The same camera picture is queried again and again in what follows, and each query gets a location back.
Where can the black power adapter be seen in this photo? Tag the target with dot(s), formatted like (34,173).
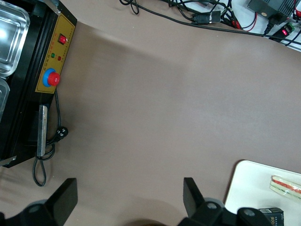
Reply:
(270,7)

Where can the clear plastic container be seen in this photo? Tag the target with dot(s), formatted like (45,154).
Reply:
(3,101)

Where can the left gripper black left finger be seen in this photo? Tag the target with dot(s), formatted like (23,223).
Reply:
(63,200)

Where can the small black carton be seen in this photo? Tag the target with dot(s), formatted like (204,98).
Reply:
(272,217)

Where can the black serial connector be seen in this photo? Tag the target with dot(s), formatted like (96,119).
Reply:
(207,17)

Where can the triangle sandwich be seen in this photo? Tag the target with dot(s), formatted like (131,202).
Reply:
(284,187)

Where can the green terminal module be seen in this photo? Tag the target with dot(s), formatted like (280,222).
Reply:
(288,29)

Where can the black sealing machine yellow panel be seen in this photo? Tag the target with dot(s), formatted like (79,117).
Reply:
(28,94)

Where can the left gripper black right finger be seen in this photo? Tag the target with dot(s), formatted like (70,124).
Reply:
(195,202)

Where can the beige plastic tray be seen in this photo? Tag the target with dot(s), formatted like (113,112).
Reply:
(249,183)

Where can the stainless steel tray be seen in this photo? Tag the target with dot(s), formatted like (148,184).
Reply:
(11,35)

